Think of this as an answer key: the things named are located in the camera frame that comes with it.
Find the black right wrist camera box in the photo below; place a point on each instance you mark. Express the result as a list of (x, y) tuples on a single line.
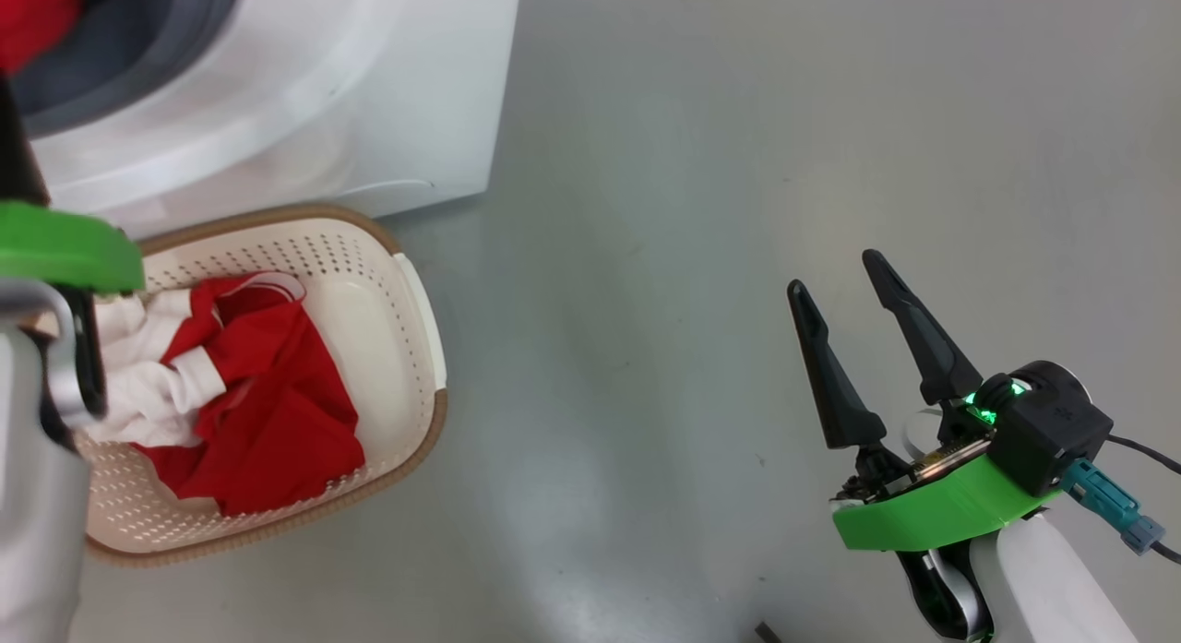
[(1052, 431)]

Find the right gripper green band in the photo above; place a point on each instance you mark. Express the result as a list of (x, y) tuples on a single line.
[(941, 509)]

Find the white front-load washing machine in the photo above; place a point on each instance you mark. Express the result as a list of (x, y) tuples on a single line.
[(369, 89)]

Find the cream perforated basket brown rim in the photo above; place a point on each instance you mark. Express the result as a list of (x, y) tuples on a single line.
[(387, 348)]

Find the red clothes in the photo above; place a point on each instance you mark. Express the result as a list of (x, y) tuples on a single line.
[(37, 16), (268, 412)]

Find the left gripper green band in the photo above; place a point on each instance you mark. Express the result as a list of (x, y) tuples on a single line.
[(65, 246)]

